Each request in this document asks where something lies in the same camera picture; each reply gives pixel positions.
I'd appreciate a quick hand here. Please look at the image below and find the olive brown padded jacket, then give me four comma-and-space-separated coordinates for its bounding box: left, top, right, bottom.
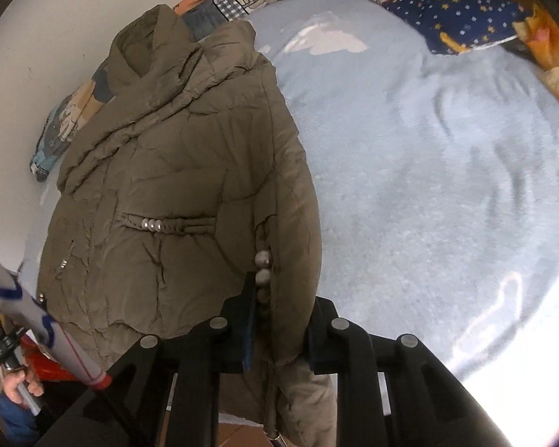
38, 5, 336, 446

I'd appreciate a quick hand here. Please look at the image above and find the person's left hand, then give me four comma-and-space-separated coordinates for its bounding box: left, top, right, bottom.
1, 368, 44, 407

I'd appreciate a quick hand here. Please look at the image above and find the light blue cloud bedsheet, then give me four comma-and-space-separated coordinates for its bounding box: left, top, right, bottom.
19, 0, 559, 378

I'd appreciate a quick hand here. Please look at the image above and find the patchwork cartoon print quilt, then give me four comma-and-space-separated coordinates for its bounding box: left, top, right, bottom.
30, 0, 281, 183

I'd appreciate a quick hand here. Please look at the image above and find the orange yellow patterned cloth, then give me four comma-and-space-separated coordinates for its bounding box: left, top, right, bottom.
513, 4, 559, 100

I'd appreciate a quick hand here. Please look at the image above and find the navy star print pillow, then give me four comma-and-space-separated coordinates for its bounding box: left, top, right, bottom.
369, 0, 529, 54

